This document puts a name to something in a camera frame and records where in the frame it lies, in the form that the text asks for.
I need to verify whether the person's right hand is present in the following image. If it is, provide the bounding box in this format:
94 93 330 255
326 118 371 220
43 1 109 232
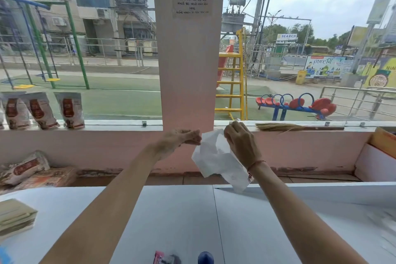
224 121 263 169

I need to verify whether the lying white red snack packet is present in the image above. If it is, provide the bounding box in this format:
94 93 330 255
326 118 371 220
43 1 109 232
0 150 51 186

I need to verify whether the brown cardboard box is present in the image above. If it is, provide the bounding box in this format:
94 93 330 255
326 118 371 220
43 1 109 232
0 166 77 194

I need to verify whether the steel railing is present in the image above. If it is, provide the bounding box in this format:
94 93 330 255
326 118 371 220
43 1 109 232
319 86 396 120

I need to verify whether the person's left hand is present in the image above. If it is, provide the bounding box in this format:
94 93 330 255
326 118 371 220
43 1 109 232
160 128 202 153

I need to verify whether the yellow ladder stand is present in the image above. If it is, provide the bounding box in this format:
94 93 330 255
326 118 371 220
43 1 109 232
215 27 248 121

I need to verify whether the person's left forearm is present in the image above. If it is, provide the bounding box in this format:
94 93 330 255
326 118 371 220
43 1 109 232
40 146 174 264

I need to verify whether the straw broom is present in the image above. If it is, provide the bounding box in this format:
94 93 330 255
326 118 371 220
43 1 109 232
256 123 345 133

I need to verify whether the white paper sheet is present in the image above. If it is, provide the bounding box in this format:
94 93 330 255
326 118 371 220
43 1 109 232
191 128 250 193

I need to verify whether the pink pillar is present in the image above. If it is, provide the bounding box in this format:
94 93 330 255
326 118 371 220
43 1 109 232
152 0 226 133

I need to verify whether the electrical transformer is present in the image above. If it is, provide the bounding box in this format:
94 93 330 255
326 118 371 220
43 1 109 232
222 0 247 34

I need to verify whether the blue bottle cap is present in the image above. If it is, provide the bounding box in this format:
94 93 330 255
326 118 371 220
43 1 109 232
198 251 215 264

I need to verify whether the red thread wristband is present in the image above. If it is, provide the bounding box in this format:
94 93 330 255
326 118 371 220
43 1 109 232
247 160 266 183

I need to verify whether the green blue swing frame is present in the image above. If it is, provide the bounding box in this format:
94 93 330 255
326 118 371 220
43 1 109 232
0 0 90 90

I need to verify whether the stack of beige paper bags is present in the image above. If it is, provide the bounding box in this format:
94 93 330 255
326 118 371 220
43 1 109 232
0 198 38 241

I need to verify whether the illustrated advertising billboard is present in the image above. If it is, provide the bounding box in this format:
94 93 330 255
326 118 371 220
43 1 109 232
304 55 354 79

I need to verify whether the grey multistorey building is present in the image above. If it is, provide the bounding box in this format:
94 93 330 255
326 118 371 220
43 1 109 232
0 0 157 60

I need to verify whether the red blue seesaw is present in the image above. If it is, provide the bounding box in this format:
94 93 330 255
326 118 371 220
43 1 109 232
256 93 337 121

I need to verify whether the utility pole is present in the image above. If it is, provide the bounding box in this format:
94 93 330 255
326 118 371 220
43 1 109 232
249 0 277 54

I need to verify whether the white cardboard box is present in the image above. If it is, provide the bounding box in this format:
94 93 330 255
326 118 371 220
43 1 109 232
354 127 396 183

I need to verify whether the person's right forearm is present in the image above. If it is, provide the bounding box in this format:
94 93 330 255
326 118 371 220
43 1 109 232
247 162 369 264

